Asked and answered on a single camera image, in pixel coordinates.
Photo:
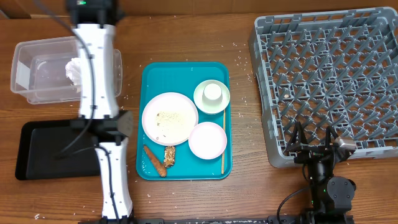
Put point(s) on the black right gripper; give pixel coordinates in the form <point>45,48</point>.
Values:
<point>308,151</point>

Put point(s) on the black plastic tray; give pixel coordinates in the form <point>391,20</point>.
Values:
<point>40,142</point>

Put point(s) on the wooden chopstick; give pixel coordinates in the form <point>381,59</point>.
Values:
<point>224,141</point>

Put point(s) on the brown sausage piece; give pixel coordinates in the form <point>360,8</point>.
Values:
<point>159,167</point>

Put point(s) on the light green bowl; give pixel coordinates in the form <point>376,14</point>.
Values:
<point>207,106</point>

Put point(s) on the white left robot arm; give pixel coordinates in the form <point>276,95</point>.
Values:
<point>93,25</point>

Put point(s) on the brown food scrap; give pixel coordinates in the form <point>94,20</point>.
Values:
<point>169,156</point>

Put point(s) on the teal plastic tray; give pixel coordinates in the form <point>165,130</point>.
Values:
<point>182,77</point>

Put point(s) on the grey dishwasher rack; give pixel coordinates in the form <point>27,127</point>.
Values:
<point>321,69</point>

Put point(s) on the large pink plate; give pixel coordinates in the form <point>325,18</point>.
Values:
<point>169,118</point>

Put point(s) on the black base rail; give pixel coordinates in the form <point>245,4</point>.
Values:
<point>217,221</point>

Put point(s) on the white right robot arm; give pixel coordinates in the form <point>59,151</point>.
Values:
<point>331,196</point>

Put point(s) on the clear plastic bin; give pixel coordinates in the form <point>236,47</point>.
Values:
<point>38,70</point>

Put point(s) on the white cup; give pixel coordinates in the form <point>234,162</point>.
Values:
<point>212,92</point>

